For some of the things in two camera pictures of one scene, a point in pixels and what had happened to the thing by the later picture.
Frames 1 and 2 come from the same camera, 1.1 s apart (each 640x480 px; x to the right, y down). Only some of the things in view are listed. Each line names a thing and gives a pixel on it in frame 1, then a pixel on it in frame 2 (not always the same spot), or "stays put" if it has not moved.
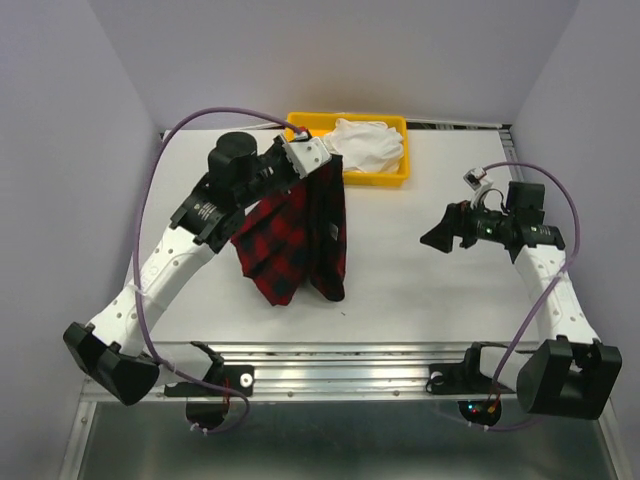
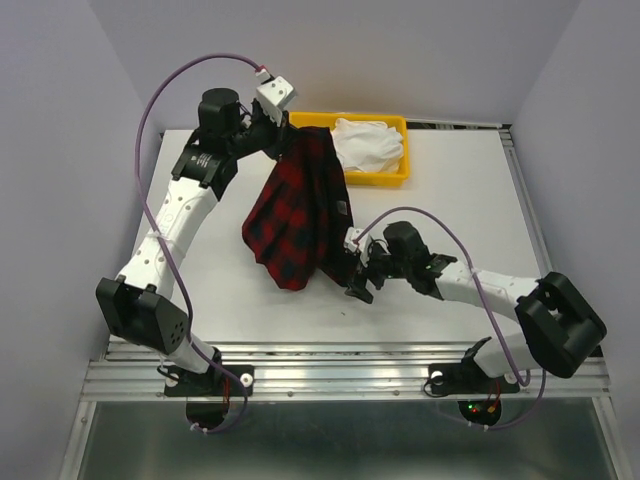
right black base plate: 462,379 stays put
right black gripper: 456,215 -> 356,287
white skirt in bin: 366,147 stays put
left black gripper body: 274,172 -> 256,133
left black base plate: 238,377 stays put
